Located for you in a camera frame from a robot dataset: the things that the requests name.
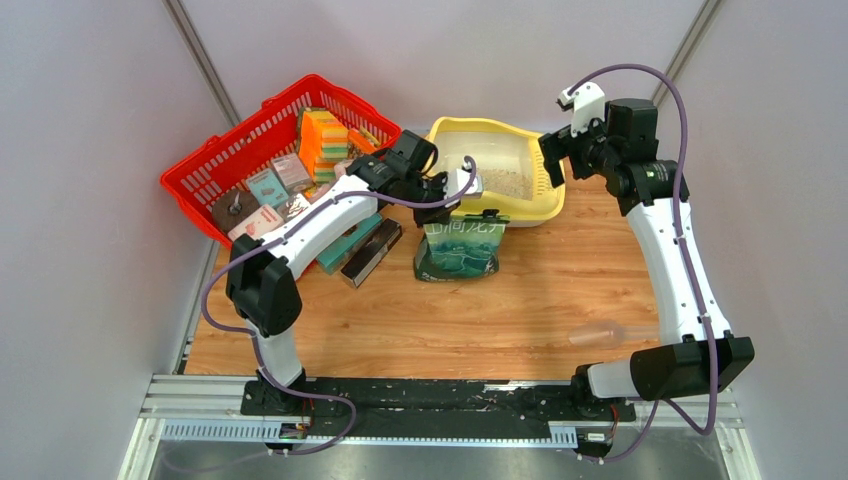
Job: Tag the orange sponge stack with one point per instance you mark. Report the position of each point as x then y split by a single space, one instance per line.
325 143

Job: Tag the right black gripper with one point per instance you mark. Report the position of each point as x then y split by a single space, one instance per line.
560 144

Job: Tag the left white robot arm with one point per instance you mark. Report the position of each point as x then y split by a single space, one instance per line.
262 275

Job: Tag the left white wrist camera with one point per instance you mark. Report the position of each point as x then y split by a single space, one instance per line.
462 184

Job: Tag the clear plastic scoop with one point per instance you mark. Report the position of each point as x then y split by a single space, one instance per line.
610 334

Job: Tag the red plastic basket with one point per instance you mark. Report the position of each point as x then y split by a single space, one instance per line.
225 162

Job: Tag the dark brown box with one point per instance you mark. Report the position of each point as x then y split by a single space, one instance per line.
372 252

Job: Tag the brown round disc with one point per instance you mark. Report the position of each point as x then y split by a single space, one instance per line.
232 208

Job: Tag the grey pink packet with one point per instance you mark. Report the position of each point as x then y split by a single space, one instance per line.
292 173

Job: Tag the aluminium frame rail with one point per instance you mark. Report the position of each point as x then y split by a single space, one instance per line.
207 409

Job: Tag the green litter bag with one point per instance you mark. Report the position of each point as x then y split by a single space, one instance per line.
458 251

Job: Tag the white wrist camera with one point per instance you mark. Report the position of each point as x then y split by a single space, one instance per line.
587 103
462 184

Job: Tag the teal box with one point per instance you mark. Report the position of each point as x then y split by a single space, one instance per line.
340 251

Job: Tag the pink white packet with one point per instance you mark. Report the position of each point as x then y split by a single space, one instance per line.
262 221

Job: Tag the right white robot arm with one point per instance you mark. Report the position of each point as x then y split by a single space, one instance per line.
698 351

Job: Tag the teal small packet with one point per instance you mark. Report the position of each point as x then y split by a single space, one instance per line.
267 188

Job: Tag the black bag clip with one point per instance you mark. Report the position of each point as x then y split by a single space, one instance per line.
487 216

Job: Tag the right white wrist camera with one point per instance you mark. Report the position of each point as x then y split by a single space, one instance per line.
587 103

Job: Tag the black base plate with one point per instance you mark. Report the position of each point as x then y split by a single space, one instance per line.
431 408

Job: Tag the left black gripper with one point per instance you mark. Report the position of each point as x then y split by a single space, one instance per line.
439 215

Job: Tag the yellow litter box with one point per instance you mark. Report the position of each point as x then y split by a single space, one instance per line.
509 162

